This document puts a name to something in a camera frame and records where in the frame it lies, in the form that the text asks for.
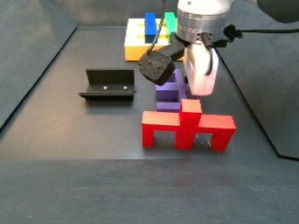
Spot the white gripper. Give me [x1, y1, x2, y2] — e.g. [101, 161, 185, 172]
[183, 42, 220, 95]

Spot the purple three-legged block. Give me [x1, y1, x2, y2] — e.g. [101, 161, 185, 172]
[155, 69, 187, 112]

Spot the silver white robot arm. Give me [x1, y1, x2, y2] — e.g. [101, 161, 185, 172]
[177, 0, 299, 95]

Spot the yellow slotted board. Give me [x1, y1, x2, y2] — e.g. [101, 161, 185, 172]
[125, 18, 171, 61]

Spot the black angled fixture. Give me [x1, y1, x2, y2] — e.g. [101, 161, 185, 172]
[79, 68, 137, 101]

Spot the green rectangular bar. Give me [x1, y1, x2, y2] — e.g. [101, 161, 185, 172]
[163, 12, 177, 40]

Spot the blue rectangular bar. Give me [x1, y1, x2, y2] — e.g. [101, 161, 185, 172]
[145, 12, 157, 44]

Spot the red three-legged block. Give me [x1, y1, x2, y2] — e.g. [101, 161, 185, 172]
[142, 99, 237, 151]

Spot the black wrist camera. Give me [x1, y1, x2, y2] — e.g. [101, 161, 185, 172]
[138, 40, 185, 86]

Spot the black camera cable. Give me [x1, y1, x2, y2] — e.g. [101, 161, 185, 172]
[145, 0, 299, 76]

